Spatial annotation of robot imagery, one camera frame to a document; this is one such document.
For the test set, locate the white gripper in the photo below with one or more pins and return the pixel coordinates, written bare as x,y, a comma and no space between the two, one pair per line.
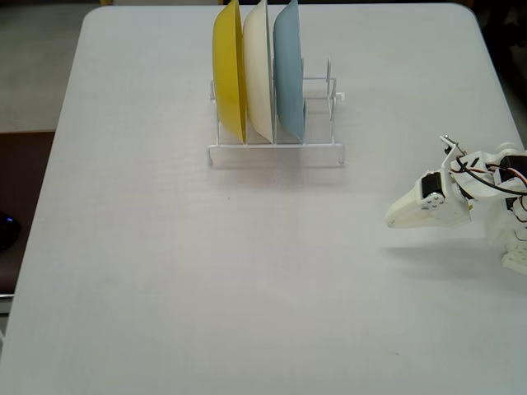
428,207

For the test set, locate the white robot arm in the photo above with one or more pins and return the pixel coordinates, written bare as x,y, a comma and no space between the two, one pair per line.
500,222

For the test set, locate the light blue plate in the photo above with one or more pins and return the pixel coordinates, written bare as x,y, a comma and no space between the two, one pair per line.
288,74

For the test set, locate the cream white plate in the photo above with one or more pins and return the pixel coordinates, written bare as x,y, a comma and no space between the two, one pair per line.
257,74

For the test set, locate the yellow plate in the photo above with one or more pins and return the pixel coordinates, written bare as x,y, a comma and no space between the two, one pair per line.
226,74

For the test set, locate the black computer mouse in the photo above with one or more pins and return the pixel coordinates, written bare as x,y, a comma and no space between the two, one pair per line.
9,230

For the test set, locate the wrist camera on white bracket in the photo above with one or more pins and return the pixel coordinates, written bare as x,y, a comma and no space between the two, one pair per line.
448,145

